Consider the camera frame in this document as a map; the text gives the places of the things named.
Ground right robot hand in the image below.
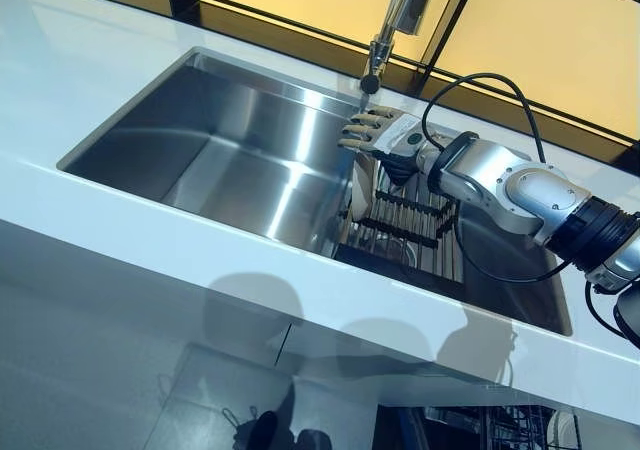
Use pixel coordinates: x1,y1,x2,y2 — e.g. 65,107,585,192
336,105,427,186

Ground black steel sink drying rack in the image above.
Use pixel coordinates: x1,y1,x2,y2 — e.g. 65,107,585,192
334,154,467,284

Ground chrome gooseneck faucet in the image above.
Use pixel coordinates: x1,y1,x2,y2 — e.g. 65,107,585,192
360,0,439,94

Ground stainless steel sink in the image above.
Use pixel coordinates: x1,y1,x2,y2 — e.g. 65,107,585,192
56,45,574,337

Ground glossy white cabinet front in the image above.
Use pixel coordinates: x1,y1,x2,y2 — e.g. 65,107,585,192
0,269,431,450

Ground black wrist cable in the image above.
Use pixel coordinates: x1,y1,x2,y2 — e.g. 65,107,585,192
421,72,640,339

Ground wire dishwasher rack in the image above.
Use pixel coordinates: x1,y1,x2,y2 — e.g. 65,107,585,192
424,403,582,450

